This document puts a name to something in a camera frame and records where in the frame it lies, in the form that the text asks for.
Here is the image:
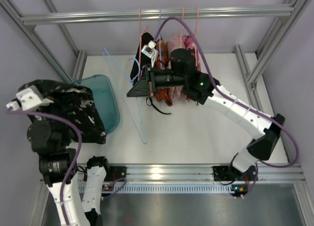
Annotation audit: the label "pink hanger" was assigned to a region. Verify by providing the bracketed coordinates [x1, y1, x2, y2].
[138, 8, 142, 79]
[180, 6, 186, 50]
[194, 6, 201, 71]

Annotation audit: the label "plain black trousers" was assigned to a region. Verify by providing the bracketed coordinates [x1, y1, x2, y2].
[129, 32, 172, 115]

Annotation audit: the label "blue hanger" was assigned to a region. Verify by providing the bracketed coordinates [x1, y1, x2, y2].
[157, 7, 164, 59]
[102, 47, 149, 145]

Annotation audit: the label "black white patterned trousers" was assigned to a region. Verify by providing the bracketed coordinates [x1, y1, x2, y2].
[18, 80, 106, 144]

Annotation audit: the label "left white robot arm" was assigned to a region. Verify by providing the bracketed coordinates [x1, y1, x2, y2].
[26, 111, 109, 226]

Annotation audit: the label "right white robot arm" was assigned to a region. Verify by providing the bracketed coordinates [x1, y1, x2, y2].
[127, 45, 285, 182]

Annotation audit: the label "orange camouflage trousers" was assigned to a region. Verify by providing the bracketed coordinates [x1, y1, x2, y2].
[156, 39, 173, 106]

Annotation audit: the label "light pink trousers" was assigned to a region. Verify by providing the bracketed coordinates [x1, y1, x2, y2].
[166, 34, 184, 100]

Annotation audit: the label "pink camouflage trousers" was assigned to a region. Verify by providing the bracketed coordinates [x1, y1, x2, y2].
[183, 33, 203, 105]

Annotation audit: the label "teal plastic bin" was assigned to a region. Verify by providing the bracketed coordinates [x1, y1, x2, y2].
[74, 75, 120, 134]

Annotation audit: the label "left aluminium floor extrusion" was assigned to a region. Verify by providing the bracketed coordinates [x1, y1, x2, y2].
[72, 50, 88, 81]

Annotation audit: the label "aluminium floor extrusion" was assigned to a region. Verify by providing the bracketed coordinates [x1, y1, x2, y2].
[233, 44, 292, 158]
[72, 50, 88, 81]

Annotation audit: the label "right aluminium floor extrusion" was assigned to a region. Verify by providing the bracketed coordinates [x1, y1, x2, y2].
[233, 44, 292, 158]

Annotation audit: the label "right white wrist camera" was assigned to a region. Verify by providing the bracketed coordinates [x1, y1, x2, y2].
[141, 40, 158, 66]

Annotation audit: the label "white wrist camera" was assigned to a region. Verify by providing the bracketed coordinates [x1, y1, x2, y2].
[141, 40, 158, 66]
[6, 86, 53, 111]

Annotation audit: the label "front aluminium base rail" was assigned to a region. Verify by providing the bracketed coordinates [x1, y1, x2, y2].
[76, 164, 305, 196]

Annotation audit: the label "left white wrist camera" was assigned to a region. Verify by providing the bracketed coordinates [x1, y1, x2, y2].
[6, 86, 53, 111]

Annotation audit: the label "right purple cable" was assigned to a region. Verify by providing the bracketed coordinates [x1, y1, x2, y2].
[154, 17, 300, 199]

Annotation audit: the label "aluminium hanging rail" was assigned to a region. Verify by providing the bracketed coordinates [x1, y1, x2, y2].
[20, 4, 294, 26]

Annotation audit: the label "left aluminium frame beam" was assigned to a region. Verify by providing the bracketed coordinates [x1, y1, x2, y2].
[0, 0, 74, 83]

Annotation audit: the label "aluminium frame beam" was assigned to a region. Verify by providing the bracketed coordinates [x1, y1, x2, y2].
[0, 0, 74, 83]
[246, 0, 312, 86]

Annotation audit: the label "right aluminium frame beam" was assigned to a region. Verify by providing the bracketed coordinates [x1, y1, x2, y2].
[246, 0, 312, 86]

